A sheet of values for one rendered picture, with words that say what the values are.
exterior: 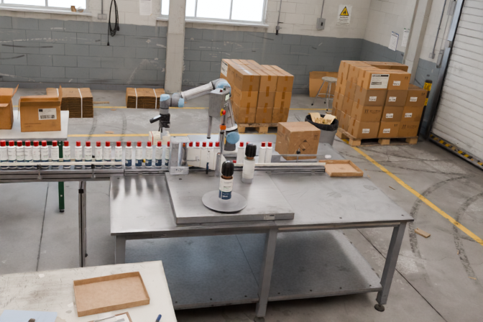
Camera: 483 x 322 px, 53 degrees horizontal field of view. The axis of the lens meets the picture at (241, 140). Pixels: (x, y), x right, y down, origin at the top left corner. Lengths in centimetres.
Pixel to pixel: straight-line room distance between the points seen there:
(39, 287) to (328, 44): 828
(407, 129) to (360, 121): 89
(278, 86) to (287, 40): 250
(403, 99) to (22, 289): 611
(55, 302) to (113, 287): 28
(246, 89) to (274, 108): 57
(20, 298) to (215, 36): 721
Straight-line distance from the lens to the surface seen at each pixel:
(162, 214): 321
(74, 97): 749
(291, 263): 398
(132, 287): 264
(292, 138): 414
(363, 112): 727
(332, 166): 429
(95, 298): 259
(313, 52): 995
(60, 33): 890
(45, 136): 464
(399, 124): 777
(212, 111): 370
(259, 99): 725
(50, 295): 264
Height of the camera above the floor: 242
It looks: 20 degrees down
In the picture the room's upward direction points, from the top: 6 degrees clockwise
